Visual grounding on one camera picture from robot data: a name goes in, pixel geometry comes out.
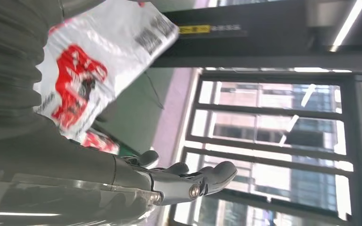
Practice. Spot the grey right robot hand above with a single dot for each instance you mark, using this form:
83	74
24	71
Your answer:
59	174

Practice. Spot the small white courier package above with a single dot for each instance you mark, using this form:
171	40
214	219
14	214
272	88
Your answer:
101	143

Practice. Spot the black inbound scanner machine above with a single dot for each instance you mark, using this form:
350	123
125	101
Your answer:
231	46

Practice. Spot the black yellow ruler label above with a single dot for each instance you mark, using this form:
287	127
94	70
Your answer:
196	29

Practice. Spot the ceiling light strip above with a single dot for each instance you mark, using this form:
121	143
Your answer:
348	23

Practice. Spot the dark window frame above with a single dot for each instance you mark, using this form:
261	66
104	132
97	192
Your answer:
349	124

